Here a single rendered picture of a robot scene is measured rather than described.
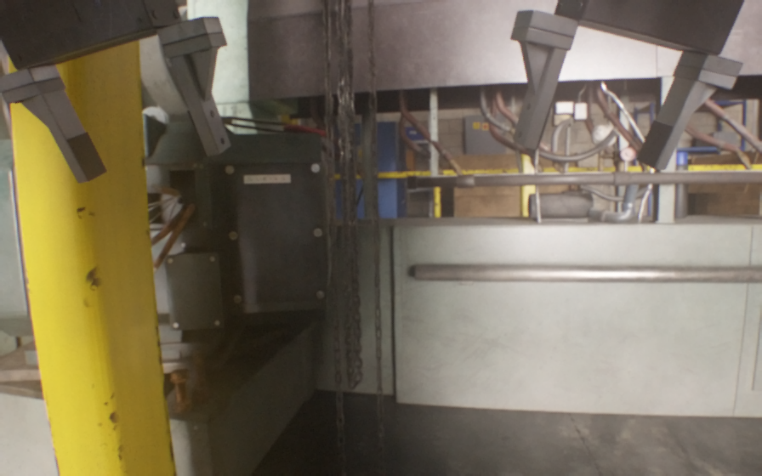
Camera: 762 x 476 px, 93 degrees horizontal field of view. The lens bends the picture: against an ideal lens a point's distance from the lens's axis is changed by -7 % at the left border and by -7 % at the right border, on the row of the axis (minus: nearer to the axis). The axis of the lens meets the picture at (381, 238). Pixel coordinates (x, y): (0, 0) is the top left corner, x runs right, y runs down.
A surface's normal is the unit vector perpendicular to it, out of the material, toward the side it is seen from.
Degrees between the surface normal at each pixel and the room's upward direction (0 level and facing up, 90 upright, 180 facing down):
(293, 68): 90
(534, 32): 114
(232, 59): 90
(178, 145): 45
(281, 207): 90
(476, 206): 90
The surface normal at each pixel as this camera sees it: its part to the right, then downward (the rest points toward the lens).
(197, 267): 0.16, 0.10
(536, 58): 0.09, 0.49
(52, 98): 0.98, -0.14
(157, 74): -0.15, 0.62
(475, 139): -0.18, 0.11
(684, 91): -0.98, -0.09
